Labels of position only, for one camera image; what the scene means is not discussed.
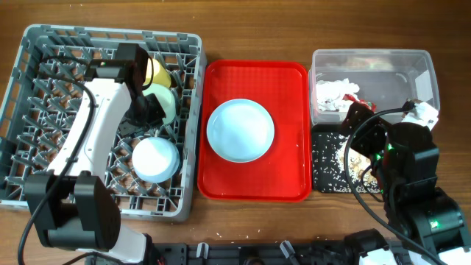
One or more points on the black plastic tray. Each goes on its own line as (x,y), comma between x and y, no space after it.
(324,162)

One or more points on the red snack wrapper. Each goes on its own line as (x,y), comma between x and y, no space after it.
(354,98)

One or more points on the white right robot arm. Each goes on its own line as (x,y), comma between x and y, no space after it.
(403,160)

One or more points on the yellow plastic cup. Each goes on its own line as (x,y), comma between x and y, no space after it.
(157,74)

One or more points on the red plastic tray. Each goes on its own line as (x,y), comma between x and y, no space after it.
(284,173)

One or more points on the rice food waste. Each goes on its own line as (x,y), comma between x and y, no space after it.
(353,165)

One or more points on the clear plastic bin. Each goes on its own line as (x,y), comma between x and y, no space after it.
(384,77)

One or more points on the white tissue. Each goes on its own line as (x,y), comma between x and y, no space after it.
(335,95)

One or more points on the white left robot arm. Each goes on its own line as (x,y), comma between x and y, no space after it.
(71,209)

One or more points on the light blue plate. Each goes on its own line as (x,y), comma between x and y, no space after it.
(240,130)

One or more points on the light green bowl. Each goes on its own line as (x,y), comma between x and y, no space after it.
(166,99)

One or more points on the light blue small bowl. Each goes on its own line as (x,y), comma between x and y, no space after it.
(155,160)

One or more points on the grey plastic dishwasher rack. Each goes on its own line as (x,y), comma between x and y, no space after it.
(40,103)

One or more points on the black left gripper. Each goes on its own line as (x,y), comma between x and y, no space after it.
(127,126)

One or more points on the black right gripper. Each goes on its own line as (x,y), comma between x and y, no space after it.
(375,128)

